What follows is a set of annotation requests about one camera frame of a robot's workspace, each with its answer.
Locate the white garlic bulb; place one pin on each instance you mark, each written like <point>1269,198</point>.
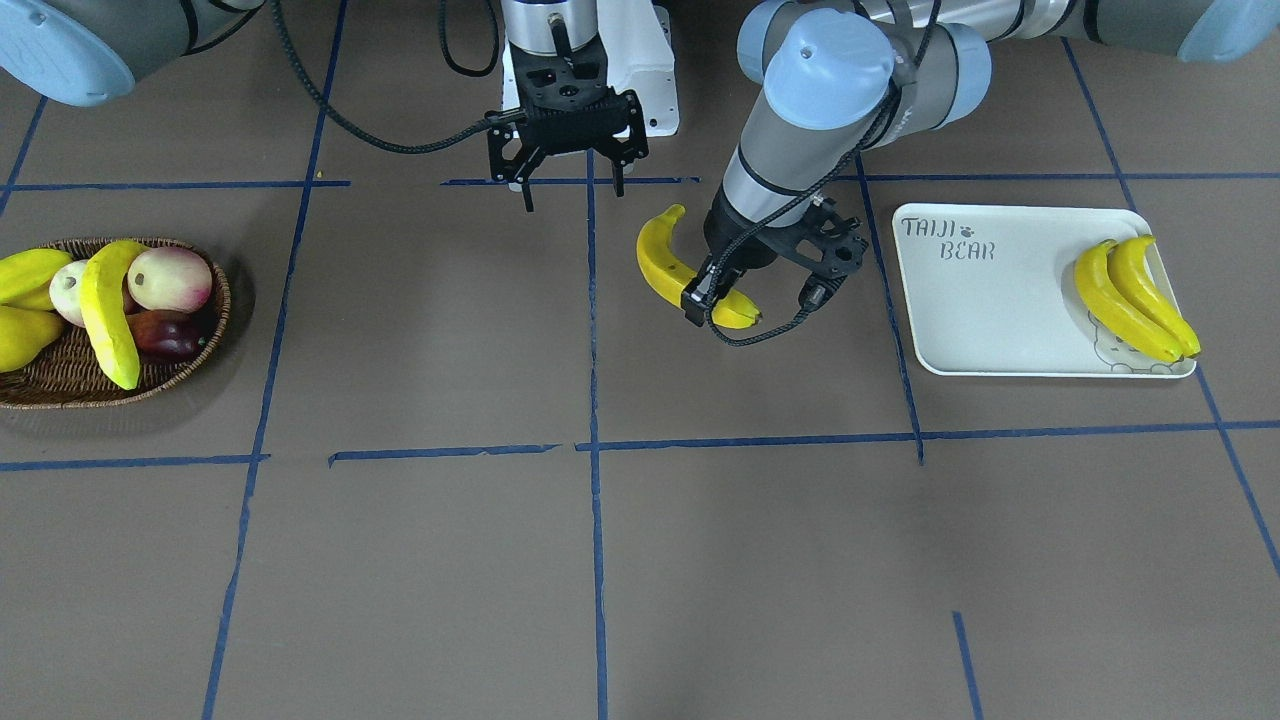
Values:
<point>67,292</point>

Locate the white pedestal base plate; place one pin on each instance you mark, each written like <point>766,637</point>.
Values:
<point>635,37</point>

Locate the yellow banana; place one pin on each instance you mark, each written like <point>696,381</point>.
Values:
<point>111,341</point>
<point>669,276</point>
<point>26,277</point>

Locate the yellow banana front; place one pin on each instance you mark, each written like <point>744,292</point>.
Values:
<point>111,341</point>

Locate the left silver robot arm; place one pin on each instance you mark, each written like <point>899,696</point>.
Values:
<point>841,77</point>

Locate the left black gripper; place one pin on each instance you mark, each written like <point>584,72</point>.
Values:
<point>738,240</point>

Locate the white bear tray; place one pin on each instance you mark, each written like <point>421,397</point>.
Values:
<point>990,291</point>

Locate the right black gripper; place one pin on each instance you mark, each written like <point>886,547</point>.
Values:
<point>506,147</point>

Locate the yellow banana back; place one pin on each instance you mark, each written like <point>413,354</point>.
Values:
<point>26,277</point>

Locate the woven wicker basket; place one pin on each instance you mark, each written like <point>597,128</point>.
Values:
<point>66,373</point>

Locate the yellow banana moved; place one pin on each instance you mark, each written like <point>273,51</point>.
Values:
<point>1129,272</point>
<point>1104,301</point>

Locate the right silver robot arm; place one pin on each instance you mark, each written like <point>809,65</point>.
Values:
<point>86,53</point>

